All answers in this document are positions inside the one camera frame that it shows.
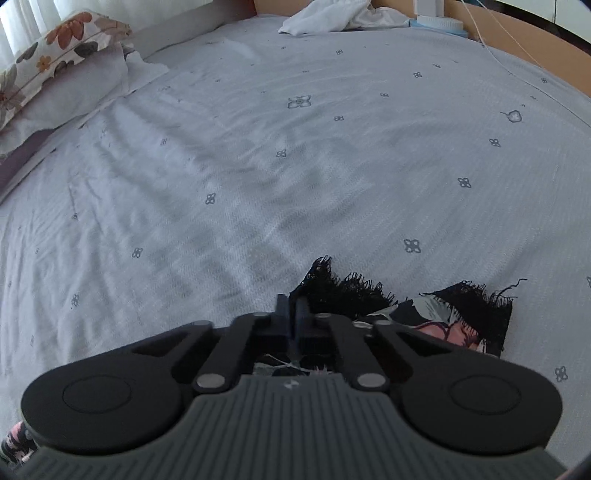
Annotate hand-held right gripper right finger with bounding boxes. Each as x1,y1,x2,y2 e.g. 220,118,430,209
293,298,459,394

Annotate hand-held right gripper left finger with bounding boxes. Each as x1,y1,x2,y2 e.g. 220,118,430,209
131,294,293,394

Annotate black floral pants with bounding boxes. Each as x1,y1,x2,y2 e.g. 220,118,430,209
0,255,528,468

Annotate bed with pale patterned sheet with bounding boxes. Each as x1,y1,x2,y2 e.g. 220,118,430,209
0,11,591,462

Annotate crumpled white cloth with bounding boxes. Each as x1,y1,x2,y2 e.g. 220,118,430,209
278,0,413,37

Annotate white pillow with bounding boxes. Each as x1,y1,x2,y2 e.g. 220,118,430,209
0,44,170,156

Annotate white and blue device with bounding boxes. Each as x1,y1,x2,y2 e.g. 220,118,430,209
409,0,468,38

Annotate floral pillow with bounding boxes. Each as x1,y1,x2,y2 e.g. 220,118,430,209
0,11,134,131

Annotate white sheer curtain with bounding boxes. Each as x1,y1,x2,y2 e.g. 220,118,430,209
0,0,85,62

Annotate thin white cable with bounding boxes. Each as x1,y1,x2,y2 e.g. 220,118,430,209
461,0,591,121

